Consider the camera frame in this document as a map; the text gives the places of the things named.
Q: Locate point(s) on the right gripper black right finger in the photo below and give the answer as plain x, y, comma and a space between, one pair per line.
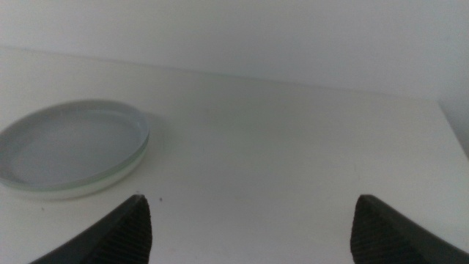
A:
381, 238

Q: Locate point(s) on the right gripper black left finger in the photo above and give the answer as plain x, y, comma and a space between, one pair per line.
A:
121, 238

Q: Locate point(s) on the white shallow bowl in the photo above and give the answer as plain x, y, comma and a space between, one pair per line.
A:
99, 188

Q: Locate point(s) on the pale green shallow bowl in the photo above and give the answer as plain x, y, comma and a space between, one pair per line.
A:
144, 148

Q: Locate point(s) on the grey shallow bowl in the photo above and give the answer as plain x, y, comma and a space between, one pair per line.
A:
69, 146

